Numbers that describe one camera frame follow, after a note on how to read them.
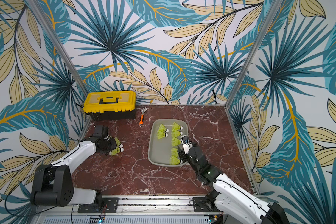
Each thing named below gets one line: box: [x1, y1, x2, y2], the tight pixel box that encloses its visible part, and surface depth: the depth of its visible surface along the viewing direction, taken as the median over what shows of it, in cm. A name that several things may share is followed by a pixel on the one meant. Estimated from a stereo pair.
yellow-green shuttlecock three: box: [171, 137, 182, 147], surface depth 97 cm
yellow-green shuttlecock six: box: [171, 147, 179, 157], surface depth 92 cm
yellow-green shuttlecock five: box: [156, 130, 168, 140], surface depth 100 cm
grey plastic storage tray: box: [147, 118, 189, 168], surface depth 97 cm
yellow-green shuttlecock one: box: [171, 129, 183, 138], surface depth 102 cm
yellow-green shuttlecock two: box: [171, 121, 184, 131], surface depth 105 cm
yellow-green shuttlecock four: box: [169, 155, 183, 166], surface depth 88 cm
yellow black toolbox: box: [83, 90, 137, 121], surface depth 100 cm
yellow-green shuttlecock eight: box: [157, 123, 170, 133], surface depth 102 cm
